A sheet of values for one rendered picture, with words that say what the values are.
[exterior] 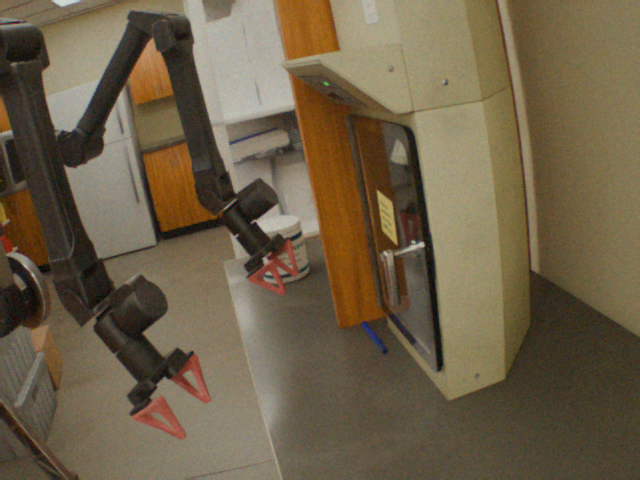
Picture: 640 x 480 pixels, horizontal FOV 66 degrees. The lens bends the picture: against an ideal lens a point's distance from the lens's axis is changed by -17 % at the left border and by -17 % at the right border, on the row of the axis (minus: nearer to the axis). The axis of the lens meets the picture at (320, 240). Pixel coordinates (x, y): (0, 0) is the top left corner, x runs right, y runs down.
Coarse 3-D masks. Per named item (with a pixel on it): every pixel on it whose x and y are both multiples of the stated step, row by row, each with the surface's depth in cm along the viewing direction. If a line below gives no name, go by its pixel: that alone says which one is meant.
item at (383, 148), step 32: (352, 128) 105; (384, 128) 86; (384, 160) 91; (416, 160) 79; (384, 192) 95; (416, 192) 80; (416, 224) 83; (384, 288) 111; (416, 288) 91; (416, 320) 95
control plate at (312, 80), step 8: (304, 80) 99; (312, 80) 93; (320, 80) 87; (328, 80) 82; (320, 88) 97; (328, 88) 91; (336, 88) 85; (328, 96) 101; (352, 96) 83; (352, 104) 92; (360, 104) 86
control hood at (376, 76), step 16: (368, 48) 72; (384, 48) 72; (400, 48) 73; (288, 64) 93; (304, 64) 82; (320, 64) 73; (336, 64) 72; (352, 64) 72; (368, 64) 73; (384, 64) 73; (400, 64) 73; (336, 80) 78; (352, 80) 73; (368, 80) 73; (384, 80) 74; (400, 80) 74; (368, 96) 75; (384, 96) 74; (400, 96) 75; (400, 112) 75
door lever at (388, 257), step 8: (400, 248) 87; (408, 248) 86; (416, 248) 86; (384, 256) 86; (392, 256) 86; (400, 256) 86; (416, 256) 86; (384, 264) 87; (392, 264) 86; (392, 272) 86; (392, 280) 87; (392, 288) 87; (392, 296) 87; (392, 304) 88
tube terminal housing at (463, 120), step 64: (384, 0) 73; (448, 0) 72; (448, 64) 75; (448, 128) 77; (512, 128) 92; (448, 192) 80; (512, 192) 91; (448, 256) 83; (512, 256) 92; (448, 320) 86; (512, 320) 94; (448, 384) 89
